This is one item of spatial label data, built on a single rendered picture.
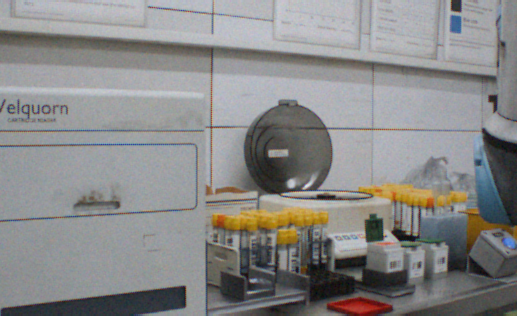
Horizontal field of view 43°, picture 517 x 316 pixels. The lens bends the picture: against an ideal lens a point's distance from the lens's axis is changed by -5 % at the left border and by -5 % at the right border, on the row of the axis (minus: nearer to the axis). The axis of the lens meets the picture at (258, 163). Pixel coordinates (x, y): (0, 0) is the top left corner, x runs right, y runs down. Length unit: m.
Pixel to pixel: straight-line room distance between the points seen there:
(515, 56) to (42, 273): 0.58
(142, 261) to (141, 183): 0.09
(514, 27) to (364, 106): 1.09
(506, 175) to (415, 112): 1.18
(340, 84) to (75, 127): 1.17
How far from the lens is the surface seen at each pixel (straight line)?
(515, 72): 0.83
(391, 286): 1.09
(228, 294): 0.91
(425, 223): 1.28
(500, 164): 0.86
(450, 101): 2.15
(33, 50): 1.39
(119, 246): 0.76
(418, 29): 2.04
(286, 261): 1.00
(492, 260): 1.22
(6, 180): 0.70
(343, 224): 1.34
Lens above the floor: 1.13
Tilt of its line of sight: 3 degrees down
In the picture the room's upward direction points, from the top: 1 degrees clockwise
